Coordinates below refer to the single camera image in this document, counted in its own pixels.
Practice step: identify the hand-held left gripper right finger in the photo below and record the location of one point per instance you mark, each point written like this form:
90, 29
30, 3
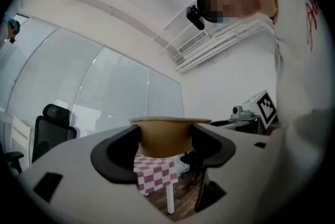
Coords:
240, 165

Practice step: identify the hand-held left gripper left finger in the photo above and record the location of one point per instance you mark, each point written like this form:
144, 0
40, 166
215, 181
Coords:
78, 162

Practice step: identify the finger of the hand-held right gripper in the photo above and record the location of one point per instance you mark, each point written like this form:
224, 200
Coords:
243, 126

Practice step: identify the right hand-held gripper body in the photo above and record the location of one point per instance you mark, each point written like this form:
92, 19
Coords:
265, 107

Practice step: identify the brown plastic tray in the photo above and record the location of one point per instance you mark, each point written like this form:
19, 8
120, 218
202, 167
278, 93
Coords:
165, 136

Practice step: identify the person's right forearm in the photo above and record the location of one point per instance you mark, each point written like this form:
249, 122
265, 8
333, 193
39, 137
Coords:
273, 130

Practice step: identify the black mesh office chair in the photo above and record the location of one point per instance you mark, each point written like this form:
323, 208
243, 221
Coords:
49, 134

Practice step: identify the person's grey sweatshirt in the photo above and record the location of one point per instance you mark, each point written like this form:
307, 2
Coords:
301, 73

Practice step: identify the red white checkered tablecloth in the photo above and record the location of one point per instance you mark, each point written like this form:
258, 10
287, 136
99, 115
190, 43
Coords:
154, 173

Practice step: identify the checkered cloth covered table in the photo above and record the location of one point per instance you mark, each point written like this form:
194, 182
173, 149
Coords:
170, 199

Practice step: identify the white window blinds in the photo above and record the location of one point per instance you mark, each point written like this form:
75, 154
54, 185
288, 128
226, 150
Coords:
78, 81

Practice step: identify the white ceiling air vent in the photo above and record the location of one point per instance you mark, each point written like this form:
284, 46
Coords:
192, 42

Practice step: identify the black head-mounted camera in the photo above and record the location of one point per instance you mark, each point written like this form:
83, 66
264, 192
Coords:
195, 18

